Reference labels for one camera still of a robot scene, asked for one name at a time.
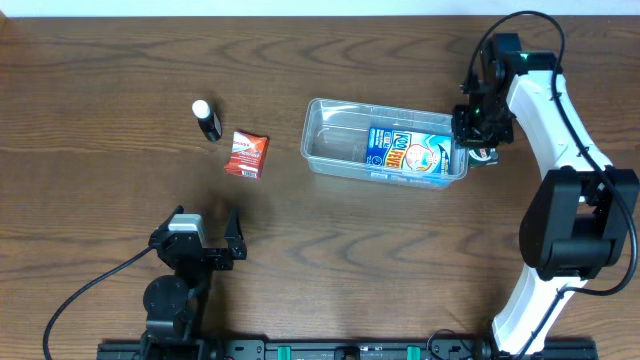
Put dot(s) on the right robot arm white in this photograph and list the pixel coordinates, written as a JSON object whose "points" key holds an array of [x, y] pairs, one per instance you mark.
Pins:
{"points": [[581, 214]]}

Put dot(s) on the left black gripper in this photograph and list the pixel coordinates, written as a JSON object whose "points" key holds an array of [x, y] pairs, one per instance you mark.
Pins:
{"points": [[221, 261]]}

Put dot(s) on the clear plastic container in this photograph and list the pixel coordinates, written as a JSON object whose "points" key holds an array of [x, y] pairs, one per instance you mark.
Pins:
{"points": [[335, 137]]}

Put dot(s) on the red orange sachet packet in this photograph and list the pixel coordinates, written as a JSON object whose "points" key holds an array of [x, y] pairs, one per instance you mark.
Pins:
{"points": [[247, 155]]}

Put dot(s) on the blue Kool Fever box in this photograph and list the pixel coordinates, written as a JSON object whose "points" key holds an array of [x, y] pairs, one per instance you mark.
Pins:
{"points": [[409, 150]]}

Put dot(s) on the black bottle white cap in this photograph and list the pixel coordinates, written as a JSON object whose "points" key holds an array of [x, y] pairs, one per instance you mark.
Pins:
{"points": [[207, 120]]}

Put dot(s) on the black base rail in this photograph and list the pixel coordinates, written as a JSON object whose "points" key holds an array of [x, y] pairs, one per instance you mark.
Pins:
{"points": [[437, 348]]}

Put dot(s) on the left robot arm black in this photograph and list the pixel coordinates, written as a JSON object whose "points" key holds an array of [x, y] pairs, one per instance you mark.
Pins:
{"points": [[175, 303]]}

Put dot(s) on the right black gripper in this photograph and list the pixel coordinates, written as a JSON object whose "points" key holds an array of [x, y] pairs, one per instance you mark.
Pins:
{"points": [[481, 132]]}

